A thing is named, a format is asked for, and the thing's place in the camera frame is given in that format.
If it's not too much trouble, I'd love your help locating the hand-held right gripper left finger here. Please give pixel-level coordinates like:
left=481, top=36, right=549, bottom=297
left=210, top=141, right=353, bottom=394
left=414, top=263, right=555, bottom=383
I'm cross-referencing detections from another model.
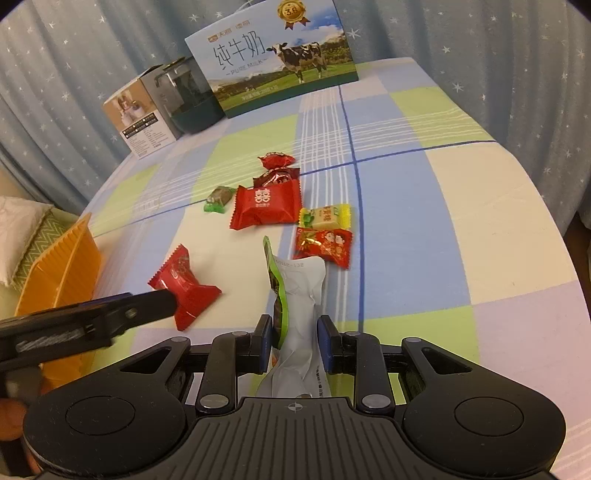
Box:
left=107, top=316, right=272, bottom=415

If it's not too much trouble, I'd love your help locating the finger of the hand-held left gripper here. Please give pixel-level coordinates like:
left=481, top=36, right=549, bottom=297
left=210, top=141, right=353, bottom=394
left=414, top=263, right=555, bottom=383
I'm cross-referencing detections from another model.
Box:
left=76, top=292, right=136, bottom=309
left=95, top=288, right=178, bottom=344

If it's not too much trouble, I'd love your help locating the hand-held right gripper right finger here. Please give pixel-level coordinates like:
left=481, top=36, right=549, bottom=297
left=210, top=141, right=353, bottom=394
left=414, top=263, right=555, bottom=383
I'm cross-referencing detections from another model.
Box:
left=318, top=316, right=472, bottom=414

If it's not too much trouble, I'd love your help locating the glossy red twisted candy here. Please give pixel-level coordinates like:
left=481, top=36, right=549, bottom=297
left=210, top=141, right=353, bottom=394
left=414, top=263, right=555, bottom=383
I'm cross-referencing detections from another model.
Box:
left=148, top=244, right=222, bottom=332

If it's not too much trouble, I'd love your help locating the white and green snack pouch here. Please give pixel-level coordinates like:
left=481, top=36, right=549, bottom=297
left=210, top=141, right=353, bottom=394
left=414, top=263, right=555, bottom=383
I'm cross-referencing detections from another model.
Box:
left=256, top=235, right=333, bottom=398

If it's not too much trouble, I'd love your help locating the orange plastic basket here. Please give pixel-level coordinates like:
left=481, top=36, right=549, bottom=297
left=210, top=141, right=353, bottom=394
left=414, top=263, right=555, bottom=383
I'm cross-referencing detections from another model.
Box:
left=14, top=213, right=103, bottom=388

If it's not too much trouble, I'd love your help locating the small red candy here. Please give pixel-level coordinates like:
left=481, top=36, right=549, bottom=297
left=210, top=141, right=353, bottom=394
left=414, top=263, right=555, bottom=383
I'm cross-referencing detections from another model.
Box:
left=257, top=152, right=295, bottom=169

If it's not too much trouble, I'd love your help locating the person's left hand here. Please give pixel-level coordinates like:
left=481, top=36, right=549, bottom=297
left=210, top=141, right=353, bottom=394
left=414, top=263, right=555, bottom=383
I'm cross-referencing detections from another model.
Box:
left=0, top=399, right=42, bottom=480

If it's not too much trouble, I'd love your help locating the green zigzag cushion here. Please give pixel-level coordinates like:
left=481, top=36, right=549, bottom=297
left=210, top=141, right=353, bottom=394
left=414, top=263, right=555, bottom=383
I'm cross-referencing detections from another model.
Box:
left=9, top=208, right=81, bottom=291

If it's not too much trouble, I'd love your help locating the red cartoon print candy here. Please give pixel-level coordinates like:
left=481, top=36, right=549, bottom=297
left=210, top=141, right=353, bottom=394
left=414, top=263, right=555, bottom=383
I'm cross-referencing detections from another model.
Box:
left=294, top=227, right=354, bottom=268

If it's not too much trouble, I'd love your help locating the white pillow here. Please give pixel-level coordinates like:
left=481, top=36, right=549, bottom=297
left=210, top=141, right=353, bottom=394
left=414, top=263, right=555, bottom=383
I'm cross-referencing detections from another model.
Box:
left=0, top=196, right=54, bottom=287

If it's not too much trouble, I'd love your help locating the yellow wrapped candy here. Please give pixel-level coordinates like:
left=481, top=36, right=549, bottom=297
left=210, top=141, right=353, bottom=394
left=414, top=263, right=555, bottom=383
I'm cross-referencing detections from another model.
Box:
left=298, top=203, right=352, bottom=230

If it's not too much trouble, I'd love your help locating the green wrapped candy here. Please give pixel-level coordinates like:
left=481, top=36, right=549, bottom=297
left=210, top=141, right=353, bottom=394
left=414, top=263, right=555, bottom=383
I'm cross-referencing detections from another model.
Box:
left=203, top=185, right=237, bottom=214

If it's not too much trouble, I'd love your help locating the large red snack packet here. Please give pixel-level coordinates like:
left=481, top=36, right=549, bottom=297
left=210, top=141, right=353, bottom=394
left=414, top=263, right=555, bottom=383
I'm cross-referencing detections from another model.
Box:
left=228, top=178, right=303, bottom=230

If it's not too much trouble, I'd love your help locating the dark red wrapped candy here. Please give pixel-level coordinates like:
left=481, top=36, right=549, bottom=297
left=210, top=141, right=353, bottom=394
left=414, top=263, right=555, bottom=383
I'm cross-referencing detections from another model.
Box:
left=252, top=166, right=301, bottom=189

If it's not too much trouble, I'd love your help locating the plaid blue green tablecloth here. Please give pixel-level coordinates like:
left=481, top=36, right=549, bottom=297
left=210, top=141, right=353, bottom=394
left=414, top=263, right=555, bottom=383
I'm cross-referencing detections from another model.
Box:
left=85, top=56, right=591, bottom=480

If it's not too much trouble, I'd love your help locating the grey appliance cardboard box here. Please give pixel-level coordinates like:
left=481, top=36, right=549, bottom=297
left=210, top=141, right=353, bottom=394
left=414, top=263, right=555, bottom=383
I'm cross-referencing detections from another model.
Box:
left=102, top=58, right=195, bottom=160

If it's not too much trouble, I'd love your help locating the dark green blender jar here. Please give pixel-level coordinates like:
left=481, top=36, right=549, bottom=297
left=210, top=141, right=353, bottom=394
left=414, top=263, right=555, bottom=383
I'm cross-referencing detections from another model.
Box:
left=154, top=65, right=225, bottom=136

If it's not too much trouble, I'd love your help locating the blue cow print milk carton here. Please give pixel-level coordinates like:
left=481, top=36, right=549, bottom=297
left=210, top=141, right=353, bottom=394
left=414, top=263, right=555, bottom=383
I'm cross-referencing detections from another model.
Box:
left=185, top=0, right=360, bottom=119

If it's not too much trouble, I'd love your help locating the blue star print curtain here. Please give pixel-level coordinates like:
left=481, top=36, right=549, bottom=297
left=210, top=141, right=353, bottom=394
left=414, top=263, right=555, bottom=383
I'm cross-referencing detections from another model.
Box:
left=0, top=0, right=591, bottom=324

